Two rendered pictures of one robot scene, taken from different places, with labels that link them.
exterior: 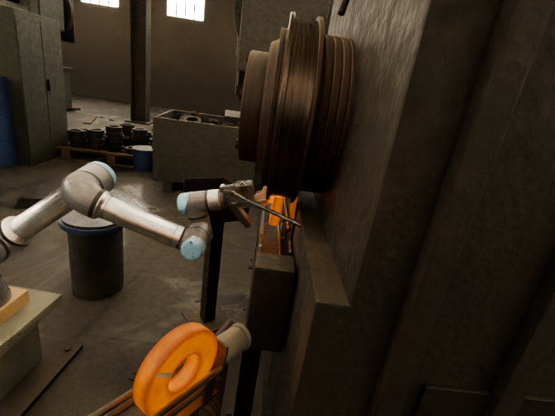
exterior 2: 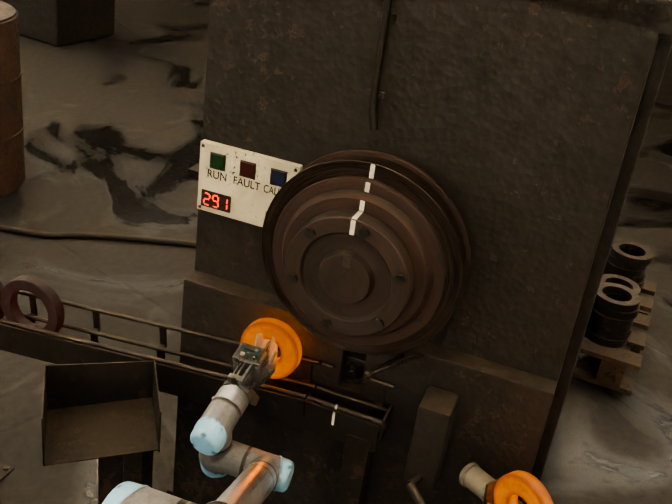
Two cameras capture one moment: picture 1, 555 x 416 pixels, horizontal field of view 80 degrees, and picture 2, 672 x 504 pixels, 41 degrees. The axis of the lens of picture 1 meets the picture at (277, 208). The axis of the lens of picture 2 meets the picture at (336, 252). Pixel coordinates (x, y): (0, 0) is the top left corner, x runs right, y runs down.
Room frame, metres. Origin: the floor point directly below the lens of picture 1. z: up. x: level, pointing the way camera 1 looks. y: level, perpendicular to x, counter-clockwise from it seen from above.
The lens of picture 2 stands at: (0.38, 1.69, 2.04)
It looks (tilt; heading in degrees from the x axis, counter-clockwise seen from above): 28 degrees down; 290
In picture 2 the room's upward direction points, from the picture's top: 8 degrees clockwise
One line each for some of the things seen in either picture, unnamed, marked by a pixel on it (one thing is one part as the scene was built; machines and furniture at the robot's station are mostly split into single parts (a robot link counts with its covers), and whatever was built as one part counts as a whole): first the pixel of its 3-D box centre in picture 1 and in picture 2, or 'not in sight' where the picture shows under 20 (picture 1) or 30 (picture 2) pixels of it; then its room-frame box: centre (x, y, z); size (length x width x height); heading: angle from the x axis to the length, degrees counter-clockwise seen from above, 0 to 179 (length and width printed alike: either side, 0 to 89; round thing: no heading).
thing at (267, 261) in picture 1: (270, 302); (431, 438); (0.69, -0.02, 0.68); 0.11 x 0.08 x 0.24; 93
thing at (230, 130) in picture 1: (210, 150); not in sight; (3.63, 0.84, 0.39); 1.03 x 0.83 x 0.79; 97
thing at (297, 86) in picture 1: (288, 114); (362, 256); (0.92, 0.01, 1.11); 0.47 x 0.06 x 0.47; 3
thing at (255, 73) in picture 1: (253, 108); (348, 274); (0.92, 0.11, 1.11); 0.28 x 0.06 x 0.28; 3
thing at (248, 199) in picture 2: not in sight; (247, 187); (1.27, -0.08, 1.15); 0.26 x 0.02 x 0.18; 3
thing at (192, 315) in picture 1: (211, 256); (101, 502); (1.42, 0.29, 0.36); 0.26 x 0.20 x 0.72; 38
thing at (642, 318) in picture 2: not in sight; (519, 266); (0.83, -1.97, 0.22); 1.20 x 0.81 x 0.44; 1
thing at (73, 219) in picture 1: (97, 252); not in sight; (1.54, 0.92, 0.22); 0.32 x 0.32 x 0.43
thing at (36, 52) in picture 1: (26, 89); not in sight; (3.67, 2.89, 0.75); 0.70 x 0.48 x 1.50; 3
